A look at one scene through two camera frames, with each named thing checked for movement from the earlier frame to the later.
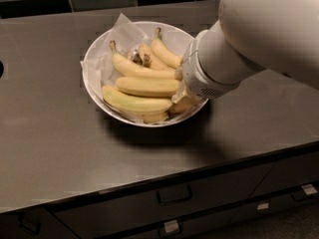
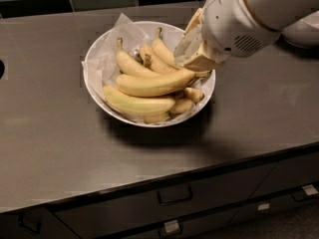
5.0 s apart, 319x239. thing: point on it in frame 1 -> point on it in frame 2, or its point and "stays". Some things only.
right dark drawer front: [289, 173] stays
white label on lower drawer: [170, 225] stays
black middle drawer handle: [173, 195] stays
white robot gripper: [196, 74] -> [232, 22]
